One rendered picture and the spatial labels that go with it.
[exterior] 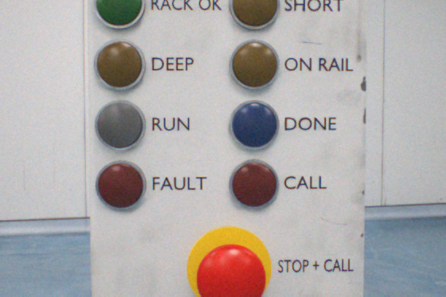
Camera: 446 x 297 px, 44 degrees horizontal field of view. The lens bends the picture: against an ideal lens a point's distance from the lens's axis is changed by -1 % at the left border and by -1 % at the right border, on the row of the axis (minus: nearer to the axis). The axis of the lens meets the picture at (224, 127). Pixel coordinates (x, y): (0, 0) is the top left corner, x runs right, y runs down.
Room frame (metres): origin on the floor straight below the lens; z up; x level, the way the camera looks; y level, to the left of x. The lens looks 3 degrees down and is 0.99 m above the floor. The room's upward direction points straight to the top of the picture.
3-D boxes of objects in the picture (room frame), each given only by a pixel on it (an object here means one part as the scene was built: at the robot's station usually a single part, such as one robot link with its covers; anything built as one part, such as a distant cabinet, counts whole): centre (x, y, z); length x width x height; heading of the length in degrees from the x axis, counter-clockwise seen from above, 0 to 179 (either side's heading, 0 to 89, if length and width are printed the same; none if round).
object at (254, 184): (0.33, -0.02, 0.94); 0.03 x 0.01 x 0.03; 93
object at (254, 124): (0.33, -0.02, 0.97); 0.03 x 0.01 x 0.03; 93
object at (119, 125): (0.32, 0.06, 0.97); 0.03 x 0.01 x 0.03; 93
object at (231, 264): (0.32, 0.00, 0.88); 0.04 x 0.04 x 0.04; 3
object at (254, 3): (0.33, -0.02, 1.04); 0.03 x 0.01 x 0.03; 93
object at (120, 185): (0.32, 0.06, 0.94); 0.03 x 0.01 x 0.03; 93
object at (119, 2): (0.32, 0.06, 1.04); 0.03 x 0.01 x 0.03; 93
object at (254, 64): (0.33, -0.02, 1.01); 0.03 x 0.01 x 0.03; 93
